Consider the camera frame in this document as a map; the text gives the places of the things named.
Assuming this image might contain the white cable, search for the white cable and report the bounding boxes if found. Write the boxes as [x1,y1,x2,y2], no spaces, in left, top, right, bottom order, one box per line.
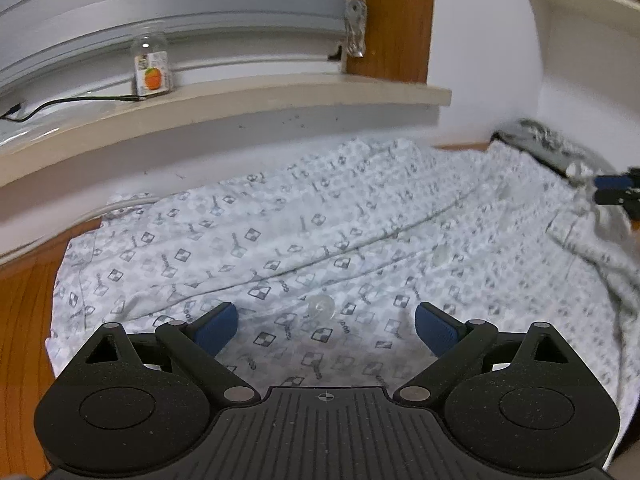
[101,194,152,212]

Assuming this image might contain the glass jar with orange label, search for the glass jar with orange label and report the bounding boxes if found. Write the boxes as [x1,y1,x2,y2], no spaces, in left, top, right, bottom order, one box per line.
[131,31,172,99]

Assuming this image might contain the wooden window frame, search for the wooden window frame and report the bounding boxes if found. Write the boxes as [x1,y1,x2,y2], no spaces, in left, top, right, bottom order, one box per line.
[342,0,438,86]

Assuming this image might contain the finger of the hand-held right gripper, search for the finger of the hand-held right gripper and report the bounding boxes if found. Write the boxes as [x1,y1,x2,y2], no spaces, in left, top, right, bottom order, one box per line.
[595,169,640,188]
[592,189,640,218]

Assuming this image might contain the beige window sill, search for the beige window sill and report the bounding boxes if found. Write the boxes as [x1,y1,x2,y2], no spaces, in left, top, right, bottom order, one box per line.
[0,72,452,188]

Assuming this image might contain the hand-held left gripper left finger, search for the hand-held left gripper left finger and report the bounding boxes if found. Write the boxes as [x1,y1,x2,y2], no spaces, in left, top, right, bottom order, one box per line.
[75,302,261,406]

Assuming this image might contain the grey printed t-shirt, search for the grey printed t-shirt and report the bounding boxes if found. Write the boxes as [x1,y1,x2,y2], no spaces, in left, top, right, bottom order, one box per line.
[492,119,608,181]

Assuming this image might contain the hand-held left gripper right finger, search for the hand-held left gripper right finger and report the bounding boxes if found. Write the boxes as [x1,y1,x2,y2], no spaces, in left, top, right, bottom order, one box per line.
[393,303,586,406]

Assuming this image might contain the black cable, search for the black cable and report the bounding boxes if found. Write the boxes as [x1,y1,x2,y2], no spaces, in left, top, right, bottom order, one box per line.
[0,93,146,122]

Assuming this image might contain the white wall shelf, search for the white wall shelf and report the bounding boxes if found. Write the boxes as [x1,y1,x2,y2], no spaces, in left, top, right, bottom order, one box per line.
[520,0,640,66]

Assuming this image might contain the grey window blind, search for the grey window blind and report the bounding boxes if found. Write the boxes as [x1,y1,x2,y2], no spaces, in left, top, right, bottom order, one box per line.
[0,0,351,106]

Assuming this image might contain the clear plastic clip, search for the clear plastic clip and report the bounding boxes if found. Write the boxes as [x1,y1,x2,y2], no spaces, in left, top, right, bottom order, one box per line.
[344,0,369,57]

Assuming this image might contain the white patterned shirt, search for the white patterned shirt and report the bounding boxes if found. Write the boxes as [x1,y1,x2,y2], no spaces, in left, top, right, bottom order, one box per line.
[45,137,640,401]

